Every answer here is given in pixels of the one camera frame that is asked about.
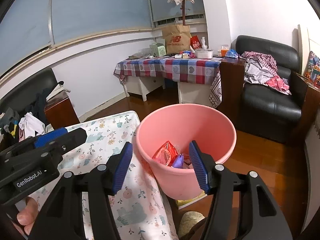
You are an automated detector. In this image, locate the pink plastic trash bucket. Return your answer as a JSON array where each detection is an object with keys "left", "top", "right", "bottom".
[{"left": 136, "top": 103, "right": 236, "bottom": 200}]

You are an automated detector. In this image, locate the clothes pile on sofa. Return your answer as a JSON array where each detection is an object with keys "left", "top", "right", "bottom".
[{"left": 0, "top": 80, "right": 72, "bottom": 145}]

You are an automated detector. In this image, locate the black leather armchair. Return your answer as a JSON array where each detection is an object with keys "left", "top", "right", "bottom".
[{"left": 235, "top": 35, "right": 301, "bottom": 143}]

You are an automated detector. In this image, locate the green tissue box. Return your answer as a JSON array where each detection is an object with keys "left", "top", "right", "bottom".
[{"left": 149, "top": 43, "right": 167, "bottom": 57}]

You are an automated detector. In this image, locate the colourful cartoon pillow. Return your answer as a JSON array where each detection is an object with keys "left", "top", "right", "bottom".
[{"left": 304, "top": 51, "right": 320, "bottom": 88}]

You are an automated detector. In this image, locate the dark wooden cabinet by armchair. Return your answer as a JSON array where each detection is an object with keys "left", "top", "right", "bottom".
[{"left": 217, "top": 57, "right": 246, "bottom": 124}]

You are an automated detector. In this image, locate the pink white wrapper trash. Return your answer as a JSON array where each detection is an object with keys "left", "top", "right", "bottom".
[{"left": 183, "top": 155, "right": 193, "bottom": 169}]

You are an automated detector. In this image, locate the orange box on table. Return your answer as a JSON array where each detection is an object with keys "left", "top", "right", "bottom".
[{"left": 217, "top": 44, "right": 230, "bottom": 57}]

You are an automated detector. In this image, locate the blue plastic bag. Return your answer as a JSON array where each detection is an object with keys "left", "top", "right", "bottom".
[{"left": 225, "top": 49, "right": 239, "bottom": 59}]

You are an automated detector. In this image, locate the purple white trash piece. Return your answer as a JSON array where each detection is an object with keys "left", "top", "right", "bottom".
[{"left": 172, "top": 154, "right": 184, "bottom": 168}]

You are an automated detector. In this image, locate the brown wooden side cabinet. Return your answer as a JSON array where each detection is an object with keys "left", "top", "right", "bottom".
[{"left": 44, "top": 91, "right": 80, "bottom": 129}]

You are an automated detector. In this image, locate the white figurine bottle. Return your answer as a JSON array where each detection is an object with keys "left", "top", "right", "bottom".
[{"left": 201, "top": 37, "right": 208, "bottom": 50}]

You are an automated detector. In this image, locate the pile of clothes on armchair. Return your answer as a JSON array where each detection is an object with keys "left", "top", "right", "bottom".
[{"left": 241, "top": 51, "right": 291, "bottom": 95}]

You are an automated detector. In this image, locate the beige slipper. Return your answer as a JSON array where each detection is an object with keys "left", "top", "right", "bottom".
[{"left": 177, "top": 211, "right": 205, "bottom": 239}]

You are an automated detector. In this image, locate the red small gift bag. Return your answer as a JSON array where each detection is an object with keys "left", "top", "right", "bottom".
[{"left": 190, "top": 35, "right": 202, "bottom": 50}]

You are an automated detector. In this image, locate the white desk under cloth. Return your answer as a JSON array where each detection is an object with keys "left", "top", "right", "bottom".
[{"left": 123, "top": 76, "right": 211, "bottom": 106}]

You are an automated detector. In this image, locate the black leather sofa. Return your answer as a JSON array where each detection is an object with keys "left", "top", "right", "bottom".
[{"left": 1, "top": 68, "right": 58, "bottom": 125}]

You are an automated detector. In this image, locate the person's left hand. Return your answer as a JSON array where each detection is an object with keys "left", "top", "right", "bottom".
[{"left": 15, "top": 197, "right": 39, "bottom": 235}]

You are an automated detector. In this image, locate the checkered tablecloth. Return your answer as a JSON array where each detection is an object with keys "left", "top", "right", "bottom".
[{"left": 114, "top": 57, "right": 222, "bottom": 108}]

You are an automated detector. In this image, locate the yellow book on floor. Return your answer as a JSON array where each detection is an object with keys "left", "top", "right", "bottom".
[{"left": 175, "top": 191, "right": 207, "bottom": 210}]

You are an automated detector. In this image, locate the red plastic snack wrapper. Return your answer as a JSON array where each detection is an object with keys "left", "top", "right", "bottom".
[{"left": 152, "top": 141, "right": 178, "bottom": 166}]

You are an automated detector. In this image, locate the brown paper shopping bag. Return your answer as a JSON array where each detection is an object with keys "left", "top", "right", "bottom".
[{"left": 162, "top": 24, "right": 191, "bottom": 54}]

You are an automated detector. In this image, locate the white round bowl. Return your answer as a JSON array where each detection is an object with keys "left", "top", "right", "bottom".
[{"left": 195, "top": 49, "right": 214, "bottom": 59}]

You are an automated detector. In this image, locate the floral tablecloth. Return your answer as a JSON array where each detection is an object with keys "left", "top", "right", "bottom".
[{"left": 28, "top": 110, "right": 180, "bottom": 240}]

